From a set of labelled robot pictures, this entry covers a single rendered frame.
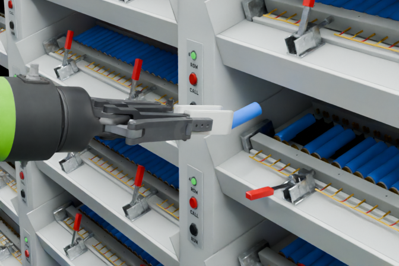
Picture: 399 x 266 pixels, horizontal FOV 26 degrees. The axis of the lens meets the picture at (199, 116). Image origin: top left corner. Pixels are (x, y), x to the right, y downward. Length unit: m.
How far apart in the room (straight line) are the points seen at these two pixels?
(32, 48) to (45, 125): 0.89
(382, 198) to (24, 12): 0.98
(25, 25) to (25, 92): 0.88
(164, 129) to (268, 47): 0.18
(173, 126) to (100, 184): 0.66
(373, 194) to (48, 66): 0.90
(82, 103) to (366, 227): 0.36
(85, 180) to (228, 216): 0.48
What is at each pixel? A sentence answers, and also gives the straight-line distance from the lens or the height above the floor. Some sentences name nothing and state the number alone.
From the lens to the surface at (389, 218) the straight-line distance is 1.02.
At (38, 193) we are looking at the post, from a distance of 1.91.
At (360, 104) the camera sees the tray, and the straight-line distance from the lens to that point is 0.97.
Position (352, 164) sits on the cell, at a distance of 1.10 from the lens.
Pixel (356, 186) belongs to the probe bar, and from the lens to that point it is 1.05.
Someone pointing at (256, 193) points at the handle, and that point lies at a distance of 1.05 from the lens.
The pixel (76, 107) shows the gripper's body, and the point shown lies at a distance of 0.95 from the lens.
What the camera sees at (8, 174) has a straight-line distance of 2.17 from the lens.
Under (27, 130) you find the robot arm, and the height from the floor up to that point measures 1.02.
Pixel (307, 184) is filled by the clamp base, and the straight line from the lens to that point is 1.10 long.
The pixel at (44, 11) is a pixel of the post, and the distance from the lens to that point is 1.81.
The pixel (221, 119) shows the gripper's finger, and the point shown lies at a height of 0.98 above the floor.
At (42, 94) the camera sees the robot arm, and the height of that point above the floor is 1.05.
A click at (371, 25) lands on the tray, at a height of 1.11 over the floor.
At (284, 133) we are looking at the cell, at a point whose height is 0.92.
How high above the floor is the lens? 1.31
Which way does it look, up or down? 18 degrees down
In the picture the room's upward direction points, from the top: straight up
